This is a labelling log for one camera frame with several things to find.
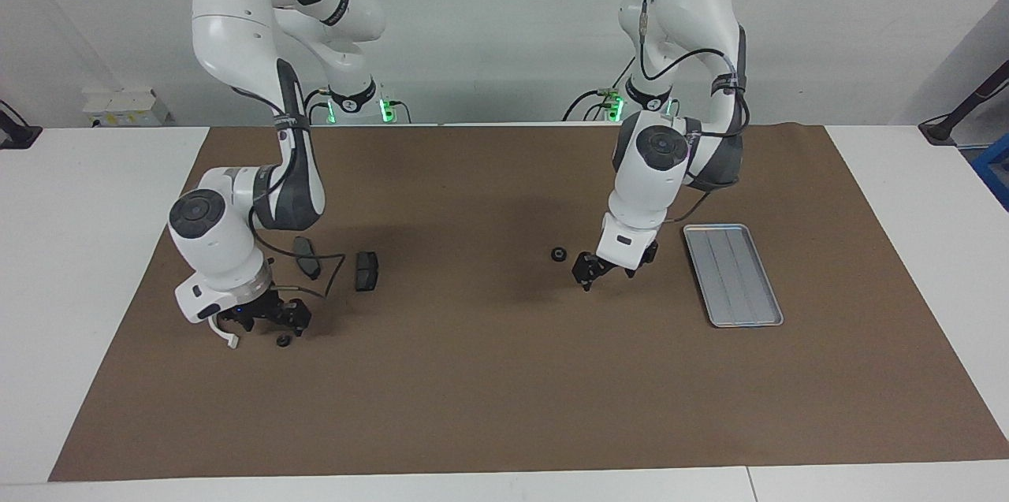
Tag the blue box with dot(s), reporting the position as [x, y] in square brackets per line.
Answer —
[995, 167]

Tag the white curved plastic bracket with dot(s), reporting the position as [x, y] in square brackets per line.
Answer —
[228, 340]

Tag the white socket box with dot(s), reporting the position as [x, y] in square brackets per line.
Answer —
[126, 108]

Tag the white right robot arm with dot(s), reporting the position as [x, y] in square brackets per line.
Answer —
[228, 13]

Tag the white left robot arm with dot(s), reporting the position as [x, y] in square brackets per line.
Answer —
[654, 187]

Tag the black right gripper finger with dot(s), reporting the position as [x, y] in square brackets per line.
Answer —
[298, 324]
[295, 307]

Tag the long dark brake pad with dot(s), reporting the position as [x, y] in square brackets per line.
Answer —
[306, 254]

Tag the short dark brake pad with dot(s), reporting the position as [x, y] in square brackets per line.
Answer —
[366, 272]

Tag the brown table mat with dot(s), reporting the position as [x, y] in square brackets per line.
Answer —
[504, 376]

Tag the silver metal tray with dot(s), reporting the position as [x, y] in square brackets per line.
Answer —
[733, 277]

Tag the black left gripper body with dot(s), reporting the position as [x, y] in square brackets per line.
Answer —
[623, 269]

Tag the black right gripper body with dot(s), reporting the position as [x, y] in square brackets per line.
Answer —
[252, 314]

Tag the black clamp mount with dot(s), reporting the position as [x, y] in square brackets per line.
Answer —
[16, 135]

